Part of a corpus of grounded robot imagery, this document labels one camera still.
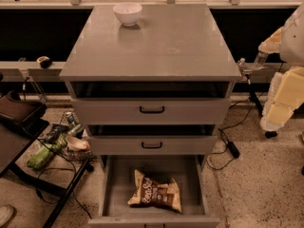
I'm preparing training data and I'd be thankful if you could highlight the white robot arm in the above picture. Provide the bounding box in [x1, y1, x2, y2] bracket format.
[258, 3, 304, 131]

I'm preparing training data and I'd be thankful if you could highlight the white bowl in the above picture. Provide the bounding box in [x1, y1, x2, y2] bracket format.
[113, 3, 143, 26]

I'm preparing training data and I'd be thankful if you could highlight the top grey drawer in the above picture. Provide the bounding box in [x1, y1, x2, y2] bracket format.
[72, 99, 230, 125]

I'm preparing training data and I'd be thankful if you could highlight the grey drawer cabinet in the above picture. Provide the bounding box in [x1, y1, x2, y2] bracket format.
[59, 3, 243, 228]

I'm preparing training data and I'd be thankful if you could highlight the black power adapter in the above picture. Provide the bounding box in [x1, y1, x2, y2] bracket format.
[227, 142, 240, 159]

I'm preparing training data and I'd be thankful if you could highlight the soda can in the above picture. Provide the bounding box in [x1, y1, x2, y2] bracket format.
[64, 111, 76, 126]

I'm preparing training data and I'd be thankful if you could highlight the white shoe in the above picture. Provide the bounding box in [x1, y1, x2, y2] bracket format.
[0, 205, 14, 227]

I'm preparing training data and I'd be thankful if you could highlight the black tripod stand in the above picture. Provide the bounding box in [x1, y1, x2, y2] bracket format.
[237, 58, 279, 140]

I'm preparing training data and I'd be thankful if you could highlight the black tape measure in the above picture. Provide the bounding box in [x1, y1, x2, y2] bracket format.
[36, 56, 52, 69]

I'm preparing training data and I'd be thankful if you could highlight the grey drawer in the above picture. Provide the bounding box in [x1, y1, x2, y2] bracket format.
[88, 155, 219, 228]
[72, 99, 230, 125]
[88, 136, 217, 155]

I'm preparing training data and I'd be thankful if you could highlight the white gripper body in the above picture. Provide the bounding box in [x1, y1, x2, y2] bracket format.
[258, 28, 283, 54]

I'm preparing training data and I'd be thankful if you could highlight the beige small bowl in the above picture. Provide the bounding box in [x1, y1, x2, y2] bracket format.
[66, 136, 89, 152]

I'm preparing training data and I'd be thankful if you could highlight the green plastic bag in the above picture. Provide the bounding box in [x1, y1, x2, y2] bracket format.
[27, 134, 67, 170]

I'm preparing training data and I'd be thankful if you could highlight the clear water bottle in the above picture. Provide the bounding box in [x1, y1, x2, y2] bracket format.
[253, 51, 269, 70]

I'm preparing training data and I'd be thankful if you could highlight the black side table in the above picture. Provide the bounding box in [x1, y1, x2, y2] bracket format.
[0, 91, 93, 228]

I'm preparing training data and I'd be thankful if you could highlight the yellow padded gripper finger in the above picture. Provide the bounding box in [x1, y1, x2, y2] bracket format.
[260, 72, 294, 131]
[274, 66, 304, 110]

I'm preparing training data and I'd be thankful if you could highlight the brown chip bag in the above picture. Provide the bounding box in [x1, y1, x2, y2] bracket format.
[127, 170, 182, 213]

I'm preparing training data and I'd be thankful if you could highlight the bottom grey drawer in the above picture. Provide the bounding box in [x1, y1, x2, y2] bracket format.
[88, 155, 219, 228]

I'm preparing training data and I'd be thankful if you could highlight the middle grey drawer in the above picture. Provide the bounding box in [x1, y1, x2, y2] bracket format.
[88, 136, 217, 155]

